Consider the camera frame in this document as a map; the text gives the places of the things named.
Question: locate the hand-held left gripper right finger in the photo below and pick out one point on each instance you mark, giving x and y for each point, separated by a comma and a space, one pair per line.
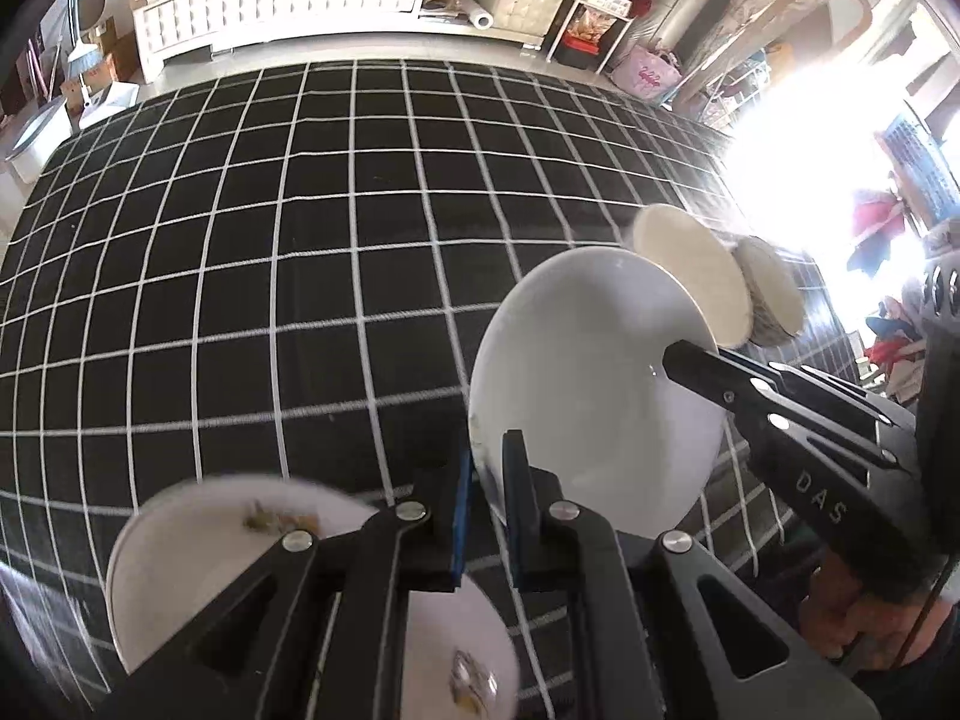
517, 510

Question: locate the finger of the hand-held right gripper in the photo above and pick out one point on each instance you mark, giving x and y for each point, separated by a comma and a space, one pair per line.
847, 390
697, 371

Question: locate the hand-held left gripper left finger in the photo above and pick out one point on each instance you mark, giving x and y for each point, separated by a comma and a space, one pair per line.
461, 525

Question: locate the cream bowl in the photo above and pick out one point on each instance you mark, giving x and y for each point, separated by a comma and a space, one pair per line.
690, 270

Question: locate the patterned rim bowl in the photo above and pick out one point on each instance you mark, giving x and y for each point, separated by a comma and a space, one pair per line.
772, 292

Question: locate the white bowl with red pattern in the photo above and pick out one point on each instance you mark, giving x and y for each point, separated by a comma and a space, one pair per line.
585, 390

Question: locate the cat print white plate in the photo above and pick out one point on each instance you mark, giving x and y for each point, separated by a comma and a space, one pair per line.
187, 540

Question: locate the person's right forearm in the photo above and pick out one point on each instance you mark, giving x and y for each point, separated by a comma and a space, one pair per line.
930, 664

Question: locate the person's right hand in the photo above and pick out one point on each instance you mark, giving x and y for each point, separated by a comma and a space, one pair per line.
832, 615

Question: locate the blue plastic basket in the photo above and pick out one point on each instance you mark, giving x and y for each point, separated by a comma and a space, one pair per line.
922, 165

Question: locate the pink bag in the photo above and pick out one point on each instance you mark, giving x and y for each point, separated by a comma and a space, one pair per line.
649, 79

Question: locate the white shelf rack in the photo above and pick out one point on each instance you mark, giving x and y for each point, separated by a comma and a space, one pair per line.
579, 7

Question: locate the white paper roll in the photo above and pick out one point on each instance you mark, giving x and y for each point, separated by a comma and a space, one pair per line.
476, 13

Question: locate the white dustpan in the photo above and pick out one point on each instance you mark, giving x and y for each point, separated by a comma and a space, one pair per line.
112, 101

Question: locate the white bucket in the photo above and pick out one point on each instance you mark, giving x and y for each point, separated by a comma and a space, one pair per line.
37, 142

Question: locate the cardboard box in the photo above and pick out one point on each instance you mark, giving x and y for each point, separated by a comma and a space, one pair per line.
101, 71

